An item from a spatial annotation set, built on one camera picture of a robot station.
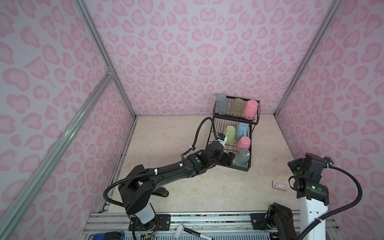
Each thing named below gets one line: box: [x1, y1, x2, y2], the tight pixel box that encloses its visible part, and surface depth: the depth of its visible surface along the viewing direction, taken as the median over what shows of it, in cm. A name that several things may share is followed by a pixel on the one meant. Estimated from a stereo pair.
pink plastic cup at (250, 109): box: [243, 99, 258, 120], surface depth 88 cm
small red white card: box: [272, 180, 287, 191], surface depth 86 cm
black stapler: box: [151, 187, 170, 198], surface depth 82 cm
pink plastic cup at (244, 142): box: [236, 136, 251, 152], surface depth 92 cm
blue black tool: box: [88, 231, 126, 240], surface depth 69 cm
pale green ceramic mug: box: [225, 125, 236, 144], surface depth 97 cm
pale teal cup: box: [216, 93, 229, 115], surface depth 90 cm
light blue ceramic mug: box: [236, 122, 249, 139], surface depth 100 cm
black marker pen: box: [174, 224, 214, 240], surface depth 71 cm
